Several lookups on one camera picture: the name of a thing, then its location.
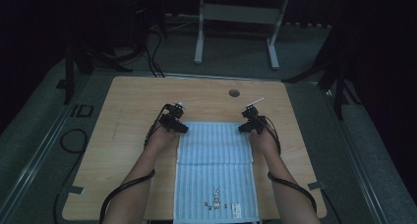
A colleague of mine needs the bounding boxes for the left hand-held gripper cable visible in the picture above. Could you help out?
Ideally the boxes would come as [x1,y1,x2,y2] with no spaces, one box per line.
[98,103,173,224]

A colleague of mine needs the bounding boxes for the grey tape piece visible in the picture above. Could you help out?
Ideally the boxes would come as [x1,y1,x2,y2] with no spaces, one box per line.
[67,185,85,196]
[307,181,328,191]

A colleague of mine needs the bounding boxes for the white metal desk frame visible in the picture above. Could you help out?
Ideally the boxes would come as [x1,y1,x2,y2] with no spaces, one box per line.
[194,0,291,71]

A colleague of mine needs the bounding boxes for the metal floor rail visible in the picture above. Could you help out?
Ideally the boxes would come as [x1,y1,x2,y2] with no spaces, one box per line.
[0,72,99,218]
[319,83,391,224]

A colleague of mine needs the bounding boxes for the black hanging cables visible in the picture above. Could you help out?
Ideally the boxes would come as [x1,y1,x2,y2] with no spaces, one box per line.
[143,28,166,79]

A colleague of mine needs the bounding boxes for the right hand-held gripper cable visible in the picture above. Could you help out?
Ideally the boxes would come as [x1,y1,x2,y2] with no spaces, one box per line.
[260,115,318,215]

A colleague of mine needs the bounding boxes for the person's right hand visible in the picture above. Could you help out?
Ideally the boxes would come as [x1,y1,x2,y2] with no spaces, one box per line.
[249,127,280,157]

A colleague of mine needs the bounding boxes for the person's left hand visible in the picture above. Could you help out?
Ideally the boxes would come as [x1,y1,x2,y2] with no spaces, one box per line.
[143,123,181,157]

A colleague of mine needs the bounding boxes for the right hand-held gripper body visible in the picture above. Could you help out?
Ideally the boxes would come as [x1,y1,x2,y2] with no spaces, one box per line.
[241,97,268,128]

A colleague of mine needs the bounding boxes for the black metal stand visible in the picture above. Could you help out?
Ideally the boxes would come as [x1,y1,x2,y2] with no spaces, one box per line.
[282,21,363,121]
[56,36,134,106]

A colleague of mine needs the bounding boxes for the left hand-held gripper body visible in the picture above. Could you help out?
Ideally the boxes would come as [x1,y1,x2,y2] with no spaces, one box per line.
[158,101,188,128]

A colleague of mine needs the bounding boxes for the hand-held gripper cable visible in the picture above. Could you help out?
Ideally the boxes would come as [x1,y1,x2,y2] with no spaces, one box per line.
[260,115,318,215]
[98,103,173,224]

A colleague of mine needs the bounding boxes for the blue striped towel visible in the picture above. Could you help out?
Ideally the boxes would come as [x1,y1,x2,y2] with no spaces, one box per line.
[172,120,261,224]

